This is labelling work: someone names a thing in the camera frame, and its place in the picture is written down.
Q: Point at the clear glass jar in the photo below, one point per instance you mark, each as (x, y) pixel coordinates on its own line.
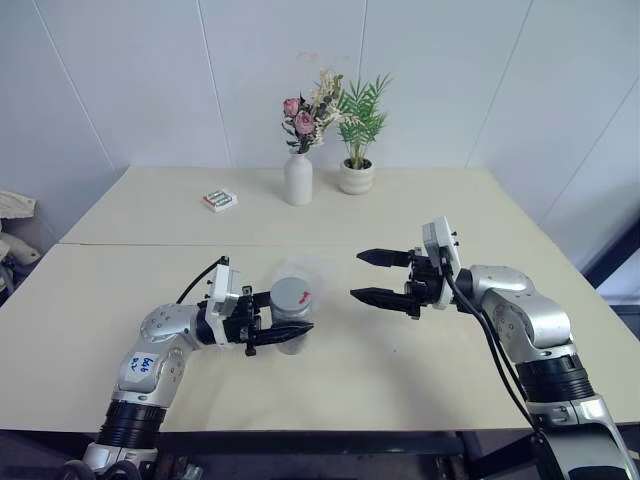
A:
(295, 346)

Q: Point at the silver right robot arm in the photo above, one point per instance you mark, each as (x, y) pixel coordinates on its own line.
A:
(540, 320)

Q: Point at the black table frame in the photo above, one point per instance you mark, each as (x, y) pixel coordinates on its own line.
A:
(310, 442)

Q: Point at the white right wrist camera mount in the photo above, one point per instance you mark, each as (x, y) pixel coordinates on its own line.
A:
(439, 235)

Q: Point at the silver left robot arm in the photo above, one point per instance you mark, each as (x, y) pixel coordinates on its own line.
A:
(150, 325)

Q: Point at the white ceramic plant pot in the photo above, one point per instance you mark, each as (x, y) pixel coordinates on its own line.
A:
(356, 177)

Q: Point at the grey jar lid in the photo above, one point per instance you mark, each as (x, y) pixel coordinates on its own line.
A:
(292, 295)

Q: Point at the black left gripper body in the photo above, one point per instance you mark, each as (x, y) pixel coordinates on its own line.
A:
(240, 320)

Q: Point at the beige crumpled cloth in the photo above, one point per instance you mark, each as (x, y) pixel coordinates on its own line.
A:
(15, 210)

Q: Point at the white ribbed ceramic vase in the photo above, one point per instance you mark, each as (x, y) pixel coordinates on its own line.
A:
(298, 180)

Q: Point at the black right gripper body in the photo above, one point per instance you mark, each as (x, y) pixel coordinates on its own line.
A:
(425, 280)

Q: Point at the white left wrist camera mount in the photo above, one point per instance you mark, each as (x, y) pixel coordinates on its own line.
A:
(220, 290)

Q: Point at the dried pink flower bouquet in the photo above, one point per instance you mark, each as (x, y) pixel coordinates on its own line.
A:
(310, 115)

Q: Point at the dark furniture frame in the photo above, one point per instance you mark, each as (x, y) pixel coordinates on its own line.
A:
(615, 255)

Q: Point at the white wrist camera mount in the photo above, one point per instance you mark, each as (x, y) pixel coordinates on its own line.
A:
(439, 235)
(220, 290)

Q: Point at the green fern plant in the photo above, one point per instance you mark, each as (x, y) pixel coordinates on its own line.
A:
(362, 110)

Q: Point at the clear plastic cup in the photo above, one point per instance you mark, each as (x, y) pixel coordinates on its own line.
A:
(322, 267)

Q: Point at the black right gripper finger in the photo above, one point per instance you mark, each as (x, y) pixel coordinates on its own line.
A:
(385, 258)
(385, 299)

